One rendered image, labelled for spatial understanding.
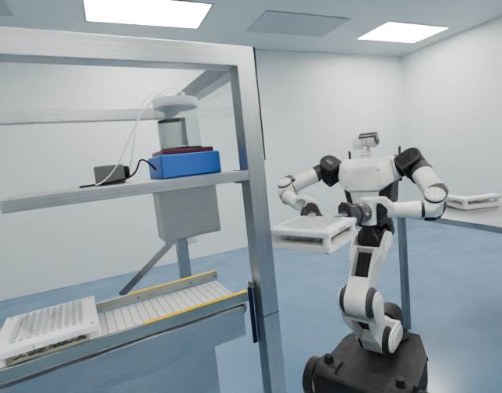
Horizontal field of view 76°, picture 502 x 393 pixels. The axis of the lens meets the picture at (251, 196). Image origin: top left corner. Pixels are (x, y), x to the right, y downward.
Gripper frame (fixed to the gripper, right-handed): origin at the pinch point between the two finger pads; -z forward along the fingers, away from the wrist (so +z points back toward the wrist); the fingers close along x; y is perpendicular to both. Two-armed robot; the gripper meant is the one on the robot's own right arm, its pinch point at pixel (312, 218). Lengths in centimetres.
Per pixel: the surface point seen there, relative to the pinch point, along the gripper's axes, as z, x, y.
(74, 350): -60, 20, 67
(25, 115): 7, -56, 128
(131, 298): -27, 20, 68
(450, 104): 436, -96, -260
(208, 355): -35, 37, 39
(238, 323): -33, 28, 28
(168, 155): -36, -29, 45
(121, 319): -38, 22, 66
